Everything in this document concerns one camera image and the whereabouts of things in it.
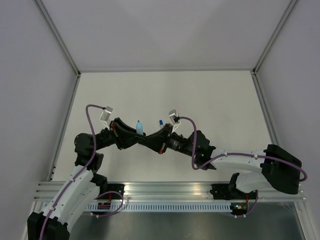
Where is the left aluminium frame post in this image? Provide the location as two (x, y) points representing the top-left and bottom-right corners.
(33, 0), (81, 77)

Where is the aluminium mounting rail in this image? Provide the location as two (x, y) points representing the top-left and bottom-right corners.
(33, 181), (307, 202)

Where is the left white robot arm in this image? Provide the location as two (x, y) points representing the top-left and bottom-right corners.
(27, 119), (146, 240)

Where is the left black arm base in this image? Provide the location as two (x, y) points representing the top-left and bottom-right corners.
(91, 174), (125, 201)

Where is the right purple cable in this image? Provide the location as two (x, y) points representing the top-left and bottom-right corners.
(178, 116), (309, 183)

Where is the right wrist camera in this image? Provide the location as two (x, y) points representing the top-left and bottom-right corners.
(168, 109), (181, 133)

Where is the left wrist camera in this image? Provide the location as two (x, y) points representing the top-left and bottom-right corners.
(99, 106), (113, 129)

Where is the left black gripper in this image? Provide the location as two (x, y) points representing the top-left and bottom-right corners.
(93, 117), (146, 152)

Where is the aluminium frame post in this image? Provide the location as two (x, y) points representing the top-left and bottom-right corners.
(33, 0), (81, 77)
(251, 0), (299, 75)

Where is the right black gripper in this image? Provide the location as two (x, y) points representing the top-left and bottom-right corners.
(140, 123), (196, 158)

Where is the blue capped clear pen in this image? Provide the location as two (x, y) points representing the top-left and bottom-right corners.
(159, 120), (164, 128)

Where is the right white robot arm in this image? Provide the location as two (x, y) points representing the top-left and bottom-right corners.
(135, 122), (307, 199)

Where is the white slotted cable duct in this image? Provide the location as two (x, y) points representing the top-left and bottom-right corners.
(84, 201), (232, 213)

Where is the right aluminium frame post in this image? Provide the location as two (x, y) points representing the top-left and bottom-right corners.
(251, 0), (299, 75)

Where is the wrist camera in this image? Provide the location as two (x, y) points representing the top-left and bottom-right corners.
(168, 109), (181, 133)
(99, 106), (113, 129)

